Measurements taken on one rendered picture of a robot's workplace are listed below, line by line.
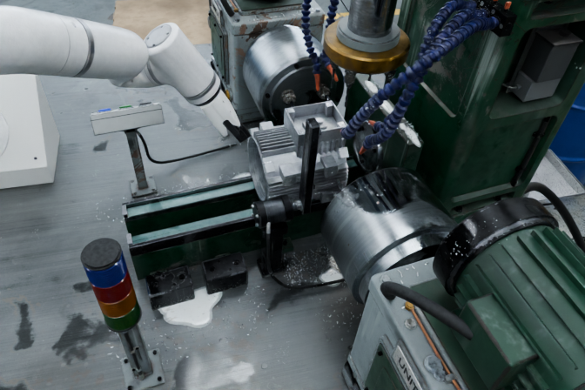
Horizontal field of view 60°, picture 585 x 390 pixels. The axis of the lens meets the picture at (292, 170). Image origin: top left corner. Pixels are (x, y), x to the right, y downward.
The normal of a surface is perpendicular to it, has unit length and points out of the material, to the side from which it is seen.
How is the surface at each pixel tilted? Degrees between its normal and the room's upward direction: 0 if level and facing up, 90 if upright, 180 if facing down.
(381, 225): 32
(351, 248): 66
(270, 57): 39
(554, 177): 0
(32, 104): 45
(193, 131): 0
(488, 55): 90
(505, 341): 0
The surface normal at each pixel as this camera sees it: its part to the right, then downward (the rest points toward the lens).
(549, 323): -0.57, -0.41
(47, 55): 0.77, 0.55
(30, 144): 0.20, -0.02
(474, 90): -0.94, 0.21
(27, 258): 0.05, -0.72
